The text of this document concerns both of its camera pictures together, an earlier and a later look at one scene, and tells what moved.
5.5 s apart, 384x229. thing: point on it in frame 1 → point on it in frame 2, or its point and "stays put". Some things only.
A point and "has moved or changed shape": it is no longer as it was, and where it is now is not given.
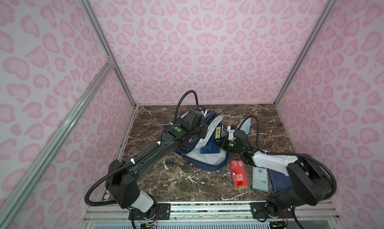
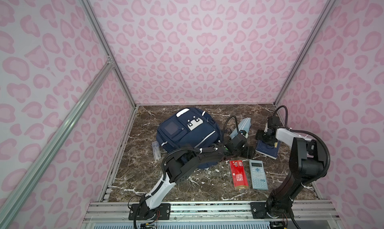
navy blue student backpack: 203,152 has moved or changed shape
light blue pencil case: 245,125 stays put
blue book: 280,181 → 270,151
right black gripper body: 230,146 → 265,137
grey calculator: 260,178 stays put
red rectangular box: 239,174 stays put
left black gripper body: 200,131 → 244,152
